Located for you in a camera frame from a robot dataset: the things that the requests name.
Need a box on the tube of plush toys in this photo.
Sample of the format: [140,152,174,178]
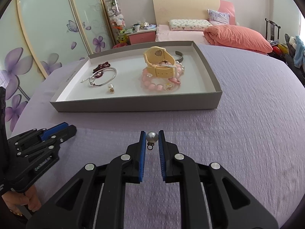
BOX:
[105,0,127,44]

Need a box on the grey cardboard tray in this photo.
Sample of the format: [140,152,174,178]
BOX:
[50,41,222,112]

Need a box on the large pearl pendant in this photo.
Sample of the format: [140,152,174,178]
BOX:
[146,131,158,150]

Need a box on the floral sliding wardrobe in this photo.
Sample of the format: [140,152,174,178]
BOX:
[1,0,114,135]

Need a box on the small pearl earring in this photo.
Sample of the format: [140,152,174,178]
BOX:
[108,84,115,94]

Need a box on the red bead jewelry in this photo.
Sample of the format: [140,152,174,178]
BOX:
[92,61,111,79]

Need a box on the yellow wrist watch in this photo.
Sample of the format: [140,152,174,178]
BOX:
[143,46,178,79]

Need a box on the lilac table cloth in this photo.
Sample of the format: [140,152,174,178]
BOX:
[13,45,304,228]

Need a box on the folded coral duvet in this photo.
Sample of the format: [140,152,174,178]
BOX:
[204,25,272,54]

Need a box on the silver bangle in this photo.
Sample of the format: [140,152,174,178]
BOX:
[81,67,117,87]

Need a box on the white mug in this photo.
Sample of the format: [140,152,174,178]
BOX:
[133,24,141,32]

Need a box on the dark wooden chair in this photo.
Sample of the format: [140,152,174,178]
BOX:
[265,18,281,41]

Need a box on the left hand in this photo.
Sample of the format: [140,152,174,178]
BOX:
[2,185,41,214]

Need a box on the white pearl bracelet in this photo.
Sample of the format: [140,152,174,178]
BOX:
[175,60,186,77]

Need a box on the blue plush garment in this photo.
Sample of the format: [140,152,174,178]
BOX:
[294,35,304,68]

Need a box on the lilac patterned cushion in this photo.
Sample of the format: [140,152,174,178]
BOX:
[207,9,230,25]

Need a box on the pink bead bracelet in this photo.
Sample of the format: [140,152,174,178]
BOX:
[140,60,181,92]

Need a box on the pink bedside table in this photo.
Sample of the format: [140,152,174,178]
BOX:
[127,28,156,44]

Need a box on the bed with beige headboard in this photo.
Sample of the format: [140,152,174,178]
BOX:
[152,0,239,46]

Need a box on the floral white pillow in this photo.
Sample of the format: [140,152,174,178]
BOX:
[169,19,212,31]

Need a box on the red waste bin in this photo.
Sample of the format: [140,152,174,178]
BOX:
[113,42,128,49]

